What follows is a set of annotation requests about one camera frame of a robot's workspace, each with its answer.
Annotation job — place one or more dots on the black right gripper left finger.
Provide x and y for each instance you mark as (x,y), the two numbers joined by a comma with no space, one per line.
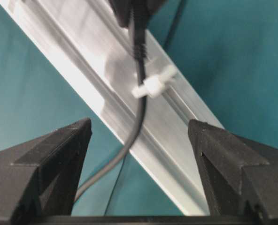
(39,178)

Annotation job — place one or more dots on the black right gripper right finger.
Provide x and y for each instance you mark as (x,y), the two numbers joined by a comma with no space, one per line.
(239,176)

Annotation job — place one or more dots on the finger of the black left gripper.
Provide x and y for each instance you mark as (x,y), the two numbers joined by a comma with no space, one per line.
(124,9)

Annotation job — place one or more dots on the aluminium rail profile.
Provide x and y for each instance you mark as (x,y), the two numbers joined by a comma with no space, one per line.
(83,41)

